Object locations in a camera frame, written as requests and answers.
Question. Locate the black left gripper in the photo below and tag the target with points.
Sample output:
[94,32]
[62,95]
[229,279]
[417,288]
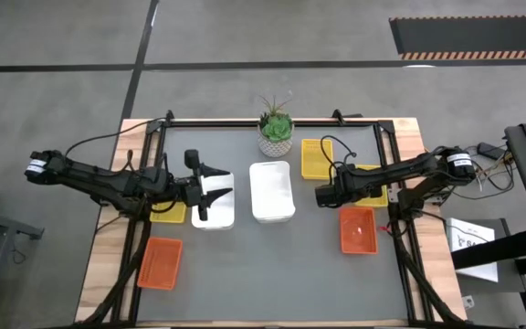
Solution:
[190,189]

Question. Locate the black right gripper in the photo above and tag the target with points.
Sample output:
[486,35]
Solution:
[331,194]

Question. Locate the yellow slotted plastic basket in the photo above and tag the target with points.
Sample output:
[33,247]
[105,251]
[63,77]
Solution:
[313,160]
[377,202]
[171,218]

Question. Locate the orange slotted plastic basket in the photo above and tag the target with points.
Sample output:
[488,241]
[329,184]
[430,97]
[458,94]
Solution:
[160,265]
[359,237]

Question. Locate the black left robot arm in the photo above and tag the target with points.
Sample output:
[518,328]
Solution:
[98,180]

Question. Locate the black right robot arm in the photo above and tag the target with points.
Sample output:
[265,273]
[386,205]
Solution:
[409,171]

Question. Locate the small red clip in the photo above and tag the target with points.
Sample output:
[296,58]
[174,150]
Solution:
[384,227]

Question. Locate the succulent plant in white pot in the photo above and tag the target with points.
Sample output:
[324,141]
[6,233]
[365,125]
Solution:
[276,146]

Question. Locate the white cardboard box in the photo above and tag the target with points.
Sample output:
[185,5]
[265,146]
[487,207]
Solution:
[461,228]

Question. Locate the black power adapter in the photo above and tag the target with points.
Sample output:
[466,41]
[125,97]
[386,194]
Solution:
[489,150]

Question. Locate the black desk beam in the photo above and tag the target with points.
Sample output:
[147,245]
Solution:
[500,249]

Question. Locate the black hazard striped floor ramp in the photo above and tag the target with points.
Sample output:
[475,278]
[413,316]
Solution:
[473,36]

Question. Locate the grey metal bracket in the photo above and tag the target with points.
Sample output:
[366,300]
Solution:
[393,194]

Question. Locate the black aluminium table frame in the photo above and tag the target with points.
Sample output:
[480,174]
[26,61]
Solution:
[267,122]

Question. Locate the small white bracket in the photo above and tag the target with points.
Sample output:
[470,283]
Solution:
[468,301]

